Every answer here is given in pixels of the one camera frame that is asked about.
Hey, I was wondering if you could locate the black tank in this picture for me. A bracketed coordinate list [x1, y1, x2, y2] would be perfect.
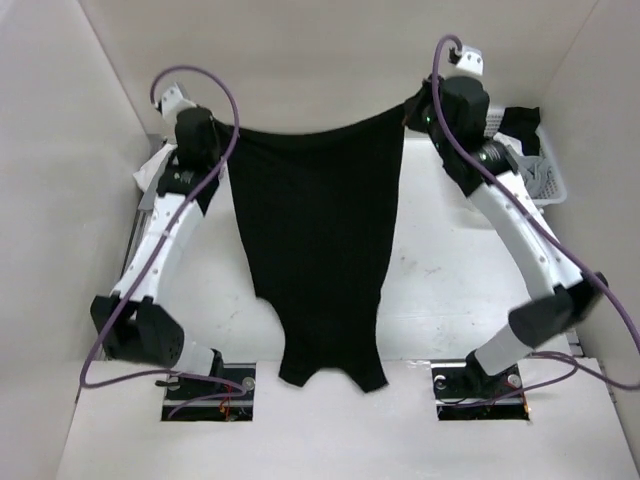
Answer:
[498, 107, 541, 156]
[219, 105, 405, 393]

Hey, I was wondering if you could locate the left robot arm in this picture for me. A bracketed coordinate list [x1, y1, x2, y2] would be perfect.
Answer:
[90, 105, 225, 399]

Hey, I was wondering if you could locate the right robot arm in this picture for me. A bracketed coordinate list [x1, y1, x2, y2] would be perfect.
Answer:
[404, 76, 602, 396]

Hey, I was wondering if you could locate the folded white tank top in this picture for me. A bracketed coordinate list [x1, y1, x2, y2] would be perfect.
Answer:
[133, 143, 176, 193]

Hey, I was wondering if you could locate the folded grey tank top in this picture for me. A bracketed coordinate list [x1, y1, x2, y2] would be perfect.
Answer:
[138, 170, 163, 212]

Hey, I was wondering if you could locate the black tank top in basket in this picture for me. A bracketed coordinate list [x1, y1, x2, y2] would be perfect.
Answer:
[498, 107, 541, 156]

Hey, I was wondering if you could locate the grey tank top in basket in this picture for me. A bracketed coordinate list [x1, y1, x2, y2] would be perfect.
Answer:
[507, 146, 551, 198]

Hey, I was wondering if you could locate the white plastic laundry basket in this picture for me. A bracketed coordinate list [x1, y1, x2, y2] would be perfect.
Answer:
[485, 107, 567, 209]

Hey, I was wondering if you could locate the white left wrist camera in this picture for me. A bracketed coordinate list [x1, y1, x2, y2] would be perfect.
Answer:
[155, 82, 197, 125]

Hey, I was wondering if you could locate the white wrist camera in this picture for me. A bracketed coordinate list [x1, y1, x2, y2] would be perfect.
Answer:
[448, 45, 484, 77]
[155, 82, 197, 125]

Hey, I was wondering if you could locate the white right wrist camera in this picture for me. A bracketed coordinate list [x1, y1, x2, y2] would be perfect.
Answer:
[448, 45, 484, 77]

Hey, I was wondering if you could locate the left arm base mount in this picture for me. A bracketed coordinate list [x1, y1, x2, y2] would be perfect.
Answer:
[155, 363, 257, 422]

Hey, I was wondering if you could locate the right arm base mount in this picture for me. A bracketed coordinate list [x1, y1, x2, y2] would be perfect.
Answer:
[430, 359, 529, 421]

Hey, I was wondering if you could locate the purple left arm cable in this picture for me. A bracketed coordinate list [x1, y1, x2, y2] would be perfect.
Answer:
[79, 64, 251, 420]

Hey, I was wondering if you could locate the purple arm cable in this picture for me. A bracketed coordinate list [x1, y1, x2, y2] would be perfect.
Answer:
[79, 64, 251, 420]
[430, 33, 640, 409]

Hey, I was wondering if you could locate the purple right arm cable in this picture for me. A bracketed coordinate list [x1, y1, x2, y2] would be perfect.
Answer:
[430, 33, 640, 409]

